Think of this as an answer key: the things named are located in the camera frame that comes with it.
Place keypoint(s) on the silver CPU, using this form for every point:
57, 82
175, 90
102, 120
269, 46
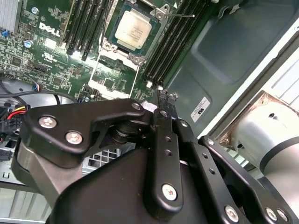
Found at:
133, 30

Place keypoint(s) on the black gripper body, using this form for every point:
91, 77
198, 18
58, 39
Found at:
105, 198

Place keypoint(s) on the metal socket cover frame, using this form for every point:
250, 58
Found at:
109, 89

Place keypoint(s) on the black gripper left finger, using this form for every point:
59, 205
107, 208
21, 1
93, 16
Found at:
70, 116

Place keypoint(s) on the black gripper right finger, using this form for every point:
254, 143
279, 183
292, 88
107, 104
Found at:
203, 158

